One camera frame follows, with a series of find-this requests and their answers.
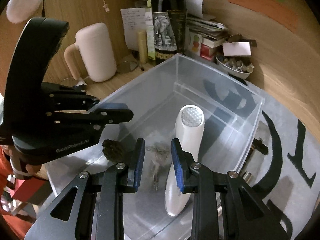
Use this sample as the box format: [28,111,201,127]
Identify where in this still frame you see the clear plastic storage bin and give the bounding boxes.
[46,53,265,240]

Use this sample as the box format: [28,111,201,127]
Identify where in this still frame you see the stack of books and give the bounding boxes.
[184,15,229,61]

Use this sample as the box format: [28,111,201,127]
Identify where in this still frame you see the pine cone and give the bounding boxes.
[102,139,125,163]

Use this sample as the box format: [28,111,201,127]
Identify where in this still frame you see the grey rug with black letters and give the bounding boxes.
[199,80,318,240]

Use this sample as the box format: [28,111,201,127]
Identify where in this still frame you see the metal cylinder tube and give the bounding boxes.
[242,171,253,184]

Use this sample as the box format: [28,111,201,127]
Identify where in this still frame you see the white cardboard box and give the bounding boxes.
[222,42,252,57]

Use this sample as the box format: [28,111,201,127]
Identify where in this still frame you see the white handheld massager device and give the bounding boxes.
[165,105,205,217]

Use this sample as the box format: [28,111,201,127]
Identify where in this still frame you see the white handwritten paper note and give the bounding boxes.
[120,7,146,51]

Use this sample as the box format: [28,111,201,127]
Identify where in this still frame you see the yellow tube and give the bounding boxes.
[137,30,148,64]

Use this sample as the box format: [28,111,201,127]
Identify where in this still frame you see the orange sticky note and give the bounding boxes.
[228,0,298,33]

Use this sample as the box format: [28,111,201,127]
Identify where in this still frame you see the left hand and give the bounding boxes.
[1,145,42,180]

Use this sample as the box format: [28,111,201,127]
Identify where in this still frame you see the white bowl of small items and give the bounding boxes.
[216,54,254,80]

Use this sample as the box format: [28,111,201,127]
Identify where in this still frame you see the white fluffy item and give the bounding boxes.
[6,0,43,24]

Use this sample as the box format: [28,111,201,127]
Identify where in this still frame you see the green spray bottle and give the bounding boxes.
[145,0,156,60]

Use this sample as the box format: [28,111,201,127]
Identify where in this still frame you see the dark wine bottle elephant label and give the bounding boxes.
[151,0,187,64]

